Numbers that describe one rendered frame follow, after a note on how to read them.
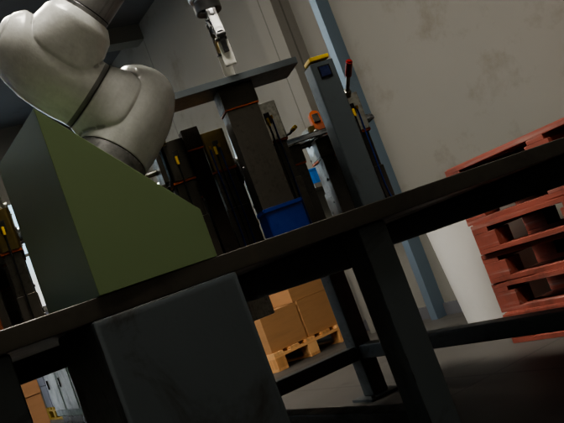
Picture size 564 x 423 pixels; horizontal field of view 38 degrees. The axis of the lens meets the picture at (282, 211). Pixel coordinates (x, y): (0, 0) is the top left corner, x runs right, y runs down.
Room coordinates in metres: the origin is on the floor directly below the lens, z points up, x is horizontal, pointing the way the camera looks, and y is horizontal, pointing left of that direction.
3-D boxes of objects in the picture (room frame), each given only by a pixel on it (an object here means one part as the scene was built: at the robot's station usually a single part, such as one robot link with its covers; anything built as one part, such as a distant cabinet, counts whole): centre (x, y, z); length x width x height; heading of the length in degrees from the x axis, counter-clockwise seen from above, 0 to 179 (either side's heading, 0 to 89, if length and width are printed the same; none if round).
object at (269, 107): (2.37, -0.05, 0.90); 0.13 x 0.08 x 0.41; 15
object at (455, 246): (4.19, -0.92, 0.33); 0.56 x 0.53 x 0.65; 30
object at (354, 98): (2.44, -0.30, 0.88); 0.12 x 0.07 x 0.36; 15
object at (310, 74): (2.26, -0.24, 0.92); 0.08 x 0.08 x 0.44; 15
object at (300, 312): (6.25, 0.48, 0.34); 1.19 x 0.91 x 0.68; 30
